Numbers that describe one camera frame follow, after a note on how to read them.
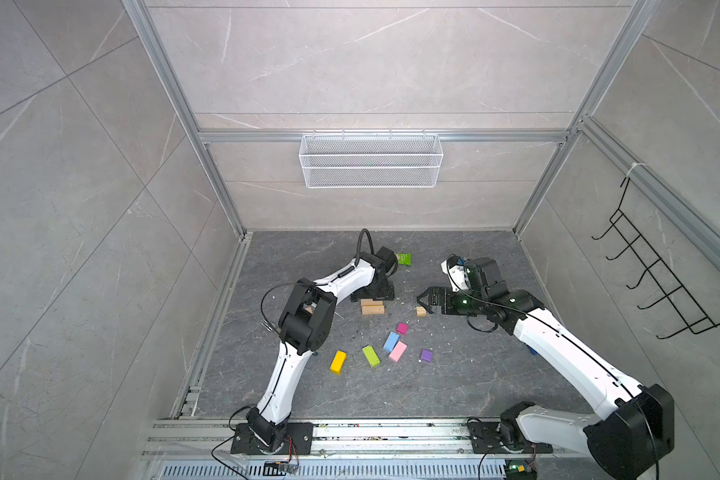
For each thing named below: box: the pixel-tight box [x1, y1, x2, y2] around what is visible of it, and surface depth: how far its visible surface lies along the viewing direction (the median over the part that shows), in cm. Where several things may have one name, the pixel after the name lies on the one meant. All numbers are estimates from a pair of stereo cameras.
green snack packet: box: [397, 253, 413, 266], surface depth 113 cm
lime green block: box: [362, 345, 381, 368], surface depth 88 cm
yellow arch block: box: [329, 350, 347, 375], surface depth 85 cm
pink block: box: [388, 340, 408, 363], surface depth 90 cm
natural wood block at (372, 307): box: [361, 300, 385, 315], surface depth 97 cm
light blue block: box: [383, 331, 400, 352], surface depth 90 cm
